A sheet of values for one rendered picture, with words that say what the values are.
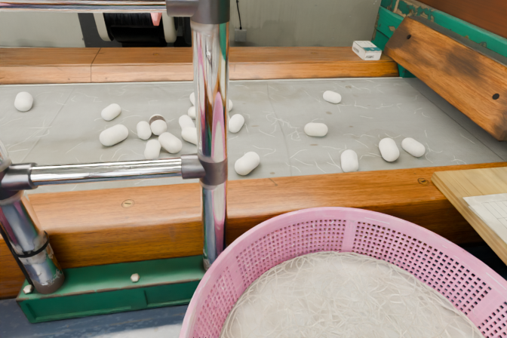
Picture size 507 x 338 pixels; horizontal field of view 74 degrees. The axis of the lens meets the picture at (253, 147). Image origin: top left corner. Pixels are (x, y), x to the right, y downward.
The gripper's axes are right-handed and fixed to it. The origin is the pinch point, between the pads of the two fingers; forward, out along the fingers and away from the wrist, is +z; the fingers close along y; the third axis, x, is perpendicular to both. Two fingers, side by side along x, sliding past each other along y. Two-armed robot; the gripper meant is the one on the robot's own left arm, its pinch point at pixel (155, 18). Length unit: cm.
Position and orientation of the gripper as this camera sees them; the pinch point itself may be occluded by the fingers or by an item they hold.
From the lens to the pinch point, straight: 56.4
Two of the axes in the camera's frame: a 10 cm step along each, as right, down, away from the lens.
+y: 9.8, -0.7, 1.7
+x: -1.5, 2.5, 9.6
